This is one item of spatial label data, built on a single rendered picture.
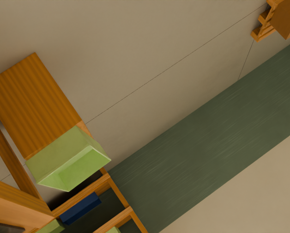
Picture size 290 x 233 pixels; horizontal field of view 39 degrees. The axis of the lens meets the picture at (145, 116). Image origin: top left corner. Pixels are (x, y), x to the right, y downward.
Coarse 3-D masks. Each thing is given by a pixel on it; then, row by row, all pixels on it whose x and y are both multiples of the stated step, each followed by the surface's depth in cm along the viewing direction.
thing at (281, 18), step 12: (276, 0) 462; (288, 0) 463; (264, 12) 498; (276, 12) 474; (288, 12) 457; (264, 24) 500; (276, 24) 486; (288, 24) 467; (252, 36) 536; (264, 36) 530; (288, 36) 481
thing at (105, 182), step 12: (96, 180) 588; (108, 180) 591; (84, 192) 583; (96, 192) 607; (120, 192) 584; (72, 204) 583; (84, 204) 587; (96, 204) 627; (60, 216) 582; (72, 216) 621; (120, 216) 569; (132, 216) 572; (36, 228) 574; (48, 228) 579; (60, 228) 618; (108, 228) 569; (144, 228) 566
